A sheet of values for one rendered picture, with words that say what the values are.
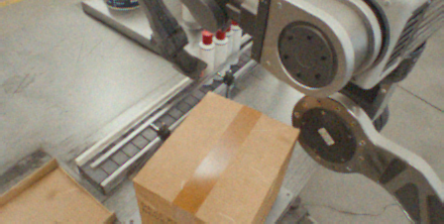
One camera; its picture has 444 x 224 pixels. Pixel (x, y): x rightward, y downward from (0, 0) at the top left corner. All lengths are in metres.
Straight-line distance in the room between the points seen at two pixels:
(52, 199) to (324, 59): 0.85
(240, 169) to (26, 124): 0.79
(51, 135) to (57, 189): 0.21
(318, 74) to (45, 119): 1.00
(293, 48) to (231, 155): 0.34
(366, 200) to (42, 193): 1.66
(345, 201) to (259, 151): 1.41
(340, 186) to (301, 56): 1.74
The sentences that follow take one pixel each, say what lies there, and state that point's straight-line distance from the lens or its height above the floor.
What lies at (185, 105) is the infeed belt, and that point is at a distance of 1.17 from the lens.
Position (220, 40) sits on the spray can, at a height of 1.05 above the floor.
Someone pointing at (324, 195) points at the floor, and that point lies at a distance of 2.11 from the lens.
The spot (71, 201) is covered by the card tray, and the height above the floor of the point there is 0.83.
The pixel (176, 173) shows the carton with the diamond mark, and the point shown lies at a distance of 0.72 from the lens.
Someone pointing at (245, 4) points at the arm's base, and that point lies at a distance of 0.51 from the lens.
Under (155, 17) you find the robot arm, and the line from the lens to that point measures 0.92.
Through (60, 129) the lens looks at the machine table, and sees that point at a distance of 1.24.
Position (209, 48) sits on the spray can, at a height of 1.04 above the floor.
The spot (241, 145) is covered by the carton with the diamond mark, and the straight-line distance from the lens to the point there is 0.77.
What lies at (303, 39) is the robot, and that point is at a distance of 0.46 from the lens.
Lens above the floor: 1.72
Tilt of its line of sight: 45 degrees down
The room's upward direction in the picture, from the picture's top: 5 degrees clockwise
